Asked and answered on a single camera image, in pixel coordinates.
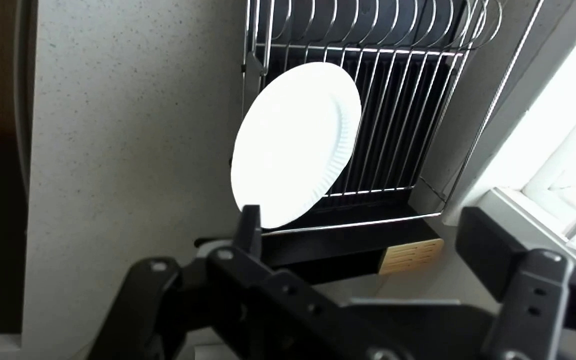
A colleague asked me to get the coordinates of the metal wire dishrack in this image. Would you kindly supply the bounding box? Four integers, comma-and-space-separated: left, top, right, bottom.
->
240, 0, 548, 241

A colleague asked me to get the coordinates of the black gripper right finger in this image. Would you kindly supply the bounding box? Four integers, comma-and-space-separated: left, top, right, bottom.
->
455, 205, 576, 360

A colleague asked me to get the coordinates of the white paper plate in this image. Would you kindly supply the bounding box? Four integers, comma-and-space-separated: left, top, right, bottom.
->
229, 60, 366, 232

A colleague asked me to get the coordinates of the light wooden board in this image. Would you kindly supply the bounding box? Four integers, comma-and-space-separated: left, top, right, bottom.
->
376, 236, 449, 278

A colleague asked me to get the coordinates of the black drain tray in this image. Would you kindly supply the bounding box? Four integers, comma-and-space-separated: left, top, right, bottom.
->
192, 0, 480, 287

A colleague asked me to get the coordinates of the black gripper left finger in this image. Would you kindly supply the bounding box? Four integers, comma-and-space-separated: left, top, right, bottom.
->
87, 202, 397, 360

